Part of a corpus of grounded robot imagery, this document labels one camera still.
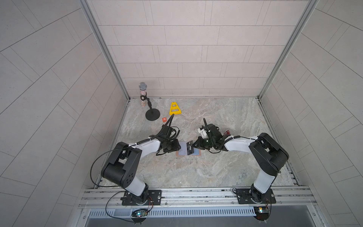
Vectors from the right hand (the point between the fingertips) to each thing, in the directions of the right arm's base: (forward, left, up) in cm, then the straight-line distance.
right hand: (191, 146), depth 87 cm
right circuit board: (-35, -32, -5) cm, 47 cm away
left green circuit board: (-32, +27, 0) cm, 42 cm away
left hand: (+2, +5, -2) cm, 6 cm away
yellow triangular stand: (+33, +11, -1) cm, 35 cm away
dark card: (0, +1, 0) cm, 1 cm away
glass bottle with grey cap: (+28, +27, +27) cm, 47 cm away
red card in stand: (+7, -24, +3) cm, 25 cm away
